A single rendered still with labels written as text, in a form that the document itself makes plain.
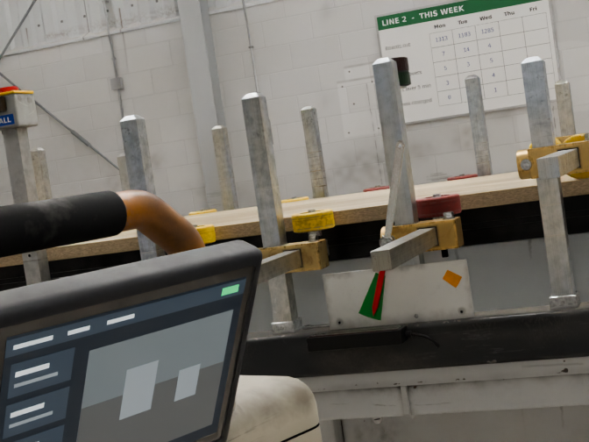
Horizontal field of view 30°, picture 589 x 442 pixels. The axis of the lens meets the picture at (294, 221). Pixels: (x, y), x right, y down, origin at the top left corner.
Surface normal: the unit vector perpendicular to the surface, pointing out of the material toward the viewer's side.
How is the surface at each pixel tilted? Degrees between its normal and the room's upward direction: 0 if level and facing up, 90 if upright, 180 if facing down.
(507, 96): 90
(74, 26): 90
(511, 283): 90
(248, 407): 45
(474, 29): 90
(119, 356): 115
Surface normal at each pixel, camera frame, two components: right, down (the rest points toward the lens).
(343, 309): -0.33, 0.10
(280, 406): 0.61, -0.52
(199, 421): 0.75, 0.35
